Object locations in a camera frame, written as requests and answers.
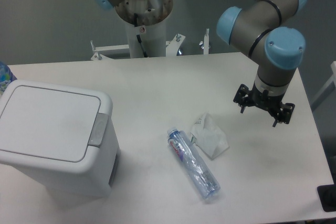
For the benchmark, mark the white plastic trash can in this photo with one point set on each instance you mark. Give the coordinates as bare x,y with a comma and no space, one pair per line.
93,175

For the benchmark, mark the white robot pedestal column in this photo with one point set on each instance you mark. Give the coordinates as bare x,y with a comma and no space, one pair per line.
146,18

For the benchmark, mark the white frame at right edge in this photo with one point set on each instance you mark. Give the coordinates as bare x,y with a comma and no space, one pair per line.
325,90

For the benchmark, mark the blue green bottle at edge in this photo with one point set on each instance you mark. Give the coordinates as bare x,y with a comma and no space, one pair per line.
7,77

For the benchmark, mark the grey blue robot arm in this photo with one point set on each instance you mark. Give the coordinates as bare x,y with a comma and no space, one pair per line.
258,33

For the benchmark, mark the black clamp at table edge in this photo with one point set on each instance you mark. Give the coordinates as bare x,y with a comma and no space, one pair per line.
327,197

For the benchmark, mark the clear plastic water bottle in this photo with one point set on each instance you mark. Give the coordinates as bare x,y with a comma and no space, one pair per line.
197,170

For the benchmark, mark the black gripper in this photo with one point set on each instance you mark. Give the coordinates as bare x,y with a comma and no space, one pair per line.
280,112

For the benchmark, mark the white metal base frame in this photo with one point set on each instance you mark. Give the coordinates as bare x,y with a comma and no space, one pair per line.
139,48

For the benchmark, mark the white trash can lid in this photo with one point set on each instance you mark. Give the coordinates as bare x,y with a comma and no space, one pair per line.
47,123

